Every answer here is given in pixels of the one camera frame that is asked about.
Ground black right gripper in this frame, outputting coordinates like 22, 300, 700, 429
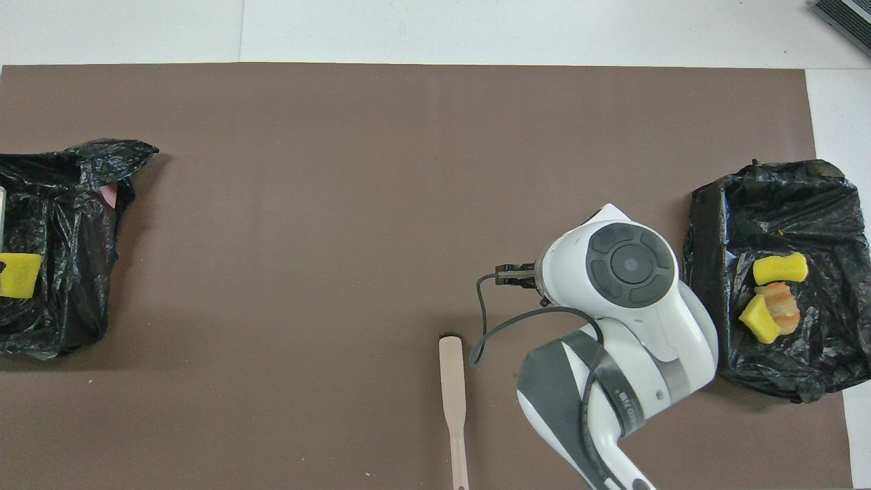
495, 263, 545, 304

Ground beige hand brush black bristles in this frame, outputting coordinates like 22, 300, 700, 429
439, 333, 470, 490

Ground yellow sponge piece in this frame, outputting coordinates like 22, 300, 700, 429
753, 252, 809, 286
0, 253, 43, 299
739, 294, 782, 344

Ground croissant bread toy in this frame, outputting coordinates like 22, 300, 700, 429
755, 282, 802, 336

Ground black bag lined pink bin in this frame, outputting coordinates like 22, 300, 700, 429
0, 139, 160, 360

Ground brown table mat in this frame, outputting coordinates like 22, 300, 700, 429
0, 63, 853, 490

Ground grey ribbed object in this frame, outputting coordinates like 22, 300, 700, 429
813, 0, 871, 59

